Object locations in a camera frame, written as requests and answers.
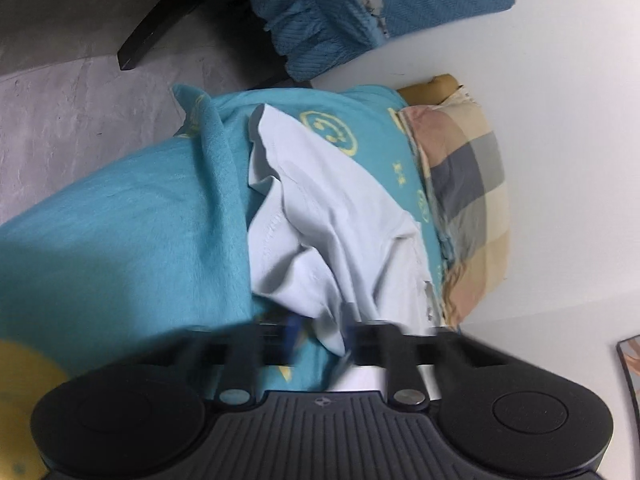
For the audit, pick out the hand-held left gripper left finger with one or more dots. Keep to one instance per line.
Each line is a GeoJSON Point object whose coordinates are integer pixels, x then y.
{"type": "Point", "coordinates": [290, 335]}

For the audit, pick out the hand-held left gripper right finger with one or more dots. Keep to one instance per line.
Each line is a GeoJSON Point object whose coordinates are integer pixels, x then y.
{"type": "Point", "coordinates": [357, 342]}

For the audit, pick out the plaid pillow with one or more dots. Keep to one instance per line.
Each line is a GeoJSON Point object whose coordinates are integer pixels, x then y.
{"type": "Point", "coordinates": [465, 185]}

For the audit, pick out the white t-shirt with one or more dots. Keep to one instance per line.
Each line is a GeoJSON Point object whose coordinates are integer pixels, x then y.
{"type": "Point", "coordinates": [325, 210]}

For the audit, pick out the brown cushion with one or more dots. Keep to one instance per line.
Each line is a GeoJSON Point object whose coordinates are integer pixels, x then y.
{"type": "Point", "coordinates": [430, 90]}

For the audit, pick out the leaf print wall picture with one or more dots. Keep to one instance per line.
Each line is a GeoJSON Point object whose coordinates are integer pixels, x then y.
{"type": "Point", "coordinates": [631, 365]}

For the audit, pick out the bed with teal sheet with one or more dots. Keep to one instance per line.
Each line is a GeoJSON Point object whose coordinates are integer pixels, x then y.
{"type": "Point", "coordinates": [125, 235]}

